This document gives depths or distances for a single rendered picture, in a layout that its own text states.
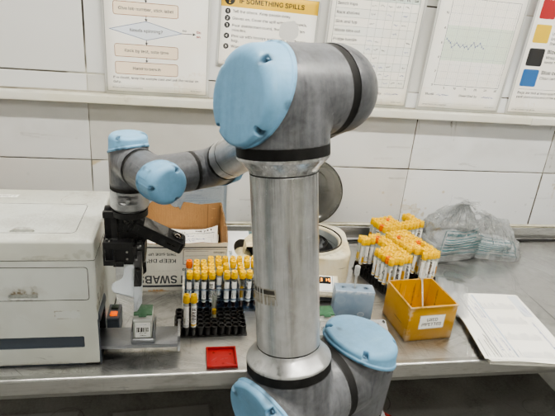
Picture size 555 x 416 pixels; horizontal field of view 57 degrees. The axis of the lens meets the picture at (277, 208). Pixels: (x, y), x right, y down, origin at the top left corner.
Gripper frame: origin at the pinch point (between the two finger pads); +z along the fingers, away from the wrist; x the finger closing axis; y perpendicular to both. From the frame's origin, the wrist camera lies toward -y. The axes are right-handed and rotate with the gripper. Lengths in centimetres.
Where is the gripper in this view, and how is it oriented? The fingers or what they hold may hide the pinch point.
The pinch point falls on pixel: (142, 292)
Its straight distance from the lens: 115.3
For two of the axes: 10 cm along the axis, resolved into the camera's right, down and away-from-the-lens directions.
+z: -0.9, 9.2, 3.8
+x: 1.6, 3.9, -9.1
